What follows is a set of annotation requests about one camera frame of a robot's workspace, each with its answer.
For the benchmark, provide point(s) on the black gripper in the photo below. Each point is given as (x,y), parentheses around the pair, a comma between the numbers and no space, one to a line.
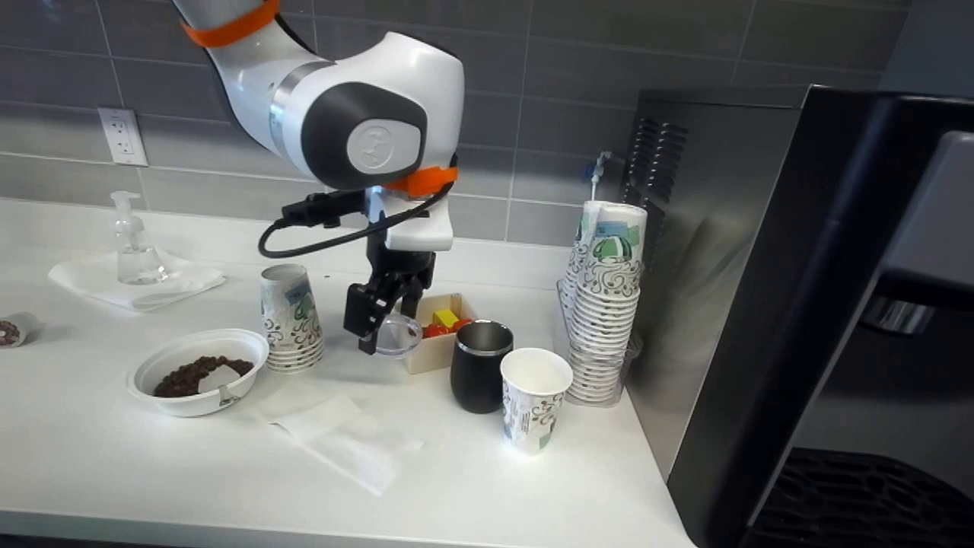
(401,266)

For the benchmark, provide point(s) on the clear plastic mug lid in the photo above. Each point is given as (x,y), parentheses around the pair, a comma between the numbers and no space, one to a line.
(399,335)

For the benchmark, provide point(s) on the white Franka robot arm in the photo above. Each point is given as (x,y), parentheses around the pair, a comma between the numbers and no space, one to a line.
(306,92)

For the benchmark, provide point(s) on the black coffee mug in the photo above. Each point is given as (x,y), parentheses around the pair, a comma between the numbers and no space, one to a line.
(474,383)

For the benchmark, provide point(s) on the brown coffee grounds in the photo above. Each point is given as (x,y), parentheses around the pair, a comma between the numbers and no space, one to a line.
(184,379)

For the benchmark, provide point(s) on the black coffee machine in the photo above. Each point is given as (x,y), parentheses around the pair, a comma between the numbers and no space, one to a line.
(811,307)

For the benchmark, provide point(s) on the red sweetener packets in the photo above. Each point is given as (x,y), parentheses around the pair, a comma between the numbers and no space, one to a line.
(438,330)

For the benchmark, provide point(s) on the yellow sweetener packets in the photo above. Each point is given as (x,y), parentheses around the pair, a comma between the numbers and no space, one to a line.
(444,317)

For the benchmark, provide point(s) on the small cardboard packet box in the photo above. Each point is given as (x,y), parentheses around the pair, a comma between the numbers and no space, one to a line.
(443,351)

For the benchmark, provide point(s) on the upside-down patterned paper cups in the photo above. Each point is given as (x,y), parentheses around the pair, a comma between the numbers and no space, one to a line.
(290,322)

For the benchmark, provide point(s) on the white paper napkin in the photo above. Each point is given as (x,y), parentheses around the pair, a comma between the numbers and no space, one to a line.
(345,442)

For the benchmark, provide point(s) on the upright patterned paper cup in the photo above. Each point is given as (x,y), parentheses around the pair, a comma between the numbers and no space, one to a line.
(534,405)

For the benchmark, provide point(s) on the tall stack of paper cups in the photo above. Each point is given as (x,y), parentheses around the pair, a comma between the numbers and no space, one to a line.
(603,307)

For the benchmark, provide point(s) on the white ceramic bowl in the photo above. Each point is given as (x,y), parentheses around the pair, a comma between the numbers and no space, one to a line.
(168,399)

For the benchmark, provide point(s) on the clear glass pump bottle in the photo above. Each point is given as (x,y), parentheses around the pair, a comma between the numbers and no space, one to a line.
(135,255)

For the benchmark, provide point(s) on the stainless steel appliance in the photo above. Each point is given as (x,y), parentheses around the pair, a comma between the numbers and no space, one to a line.
(710,234)

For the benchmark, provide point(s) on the small round container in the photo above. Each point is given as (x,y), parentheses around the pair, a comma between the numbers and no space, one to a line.
(13,330)

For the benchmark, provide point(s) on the white single wall outlet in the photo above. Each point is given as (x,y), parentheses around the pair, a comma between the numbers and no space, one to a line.
(123,134)

